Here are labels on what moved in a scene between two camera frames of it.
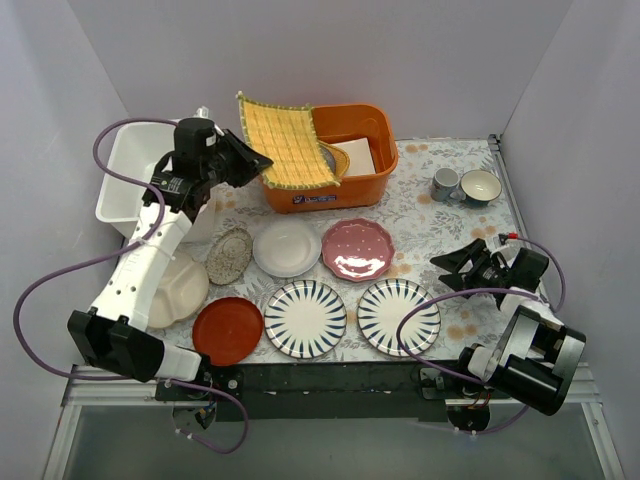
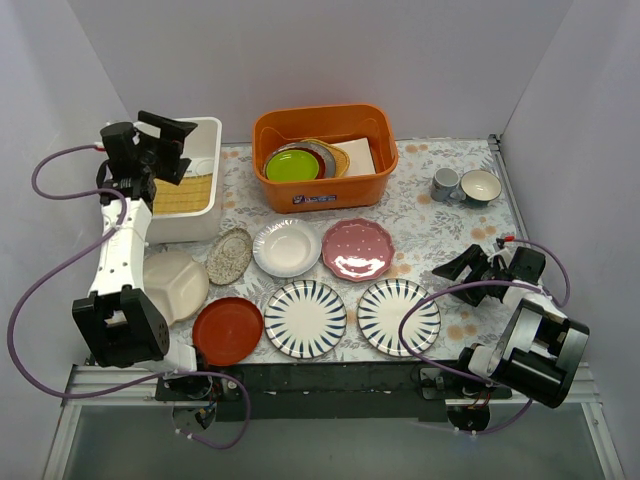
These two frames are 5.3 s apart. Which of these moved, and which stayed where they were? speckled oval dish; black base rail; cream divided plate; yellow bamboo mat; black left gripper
Moved: black left gripper; yellow bamboo mat
Stayed: black base rail; speckled oval dish; cream divided plate
